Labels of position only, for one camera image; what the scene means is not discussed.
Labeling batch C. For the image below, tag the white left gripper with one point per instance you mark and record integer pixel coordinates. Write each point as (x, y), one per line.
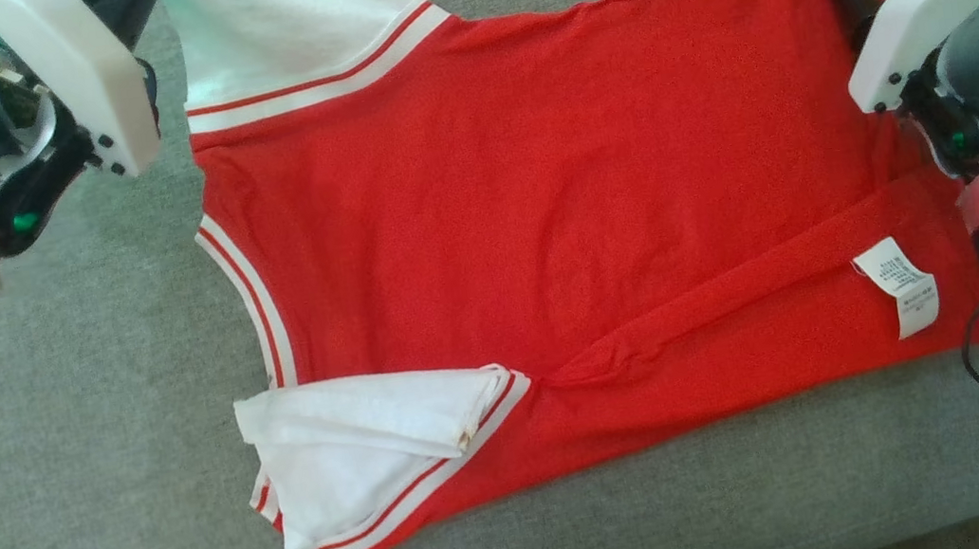
(69, 75)

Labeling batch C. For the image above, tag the red jersey with white sleeves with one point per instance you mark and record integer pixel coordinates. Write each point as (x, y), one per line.
(538, 210)

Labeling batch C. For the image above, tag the yellow and grey sofa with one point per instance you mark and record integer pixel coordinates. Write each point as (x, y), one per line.
(101, 511)

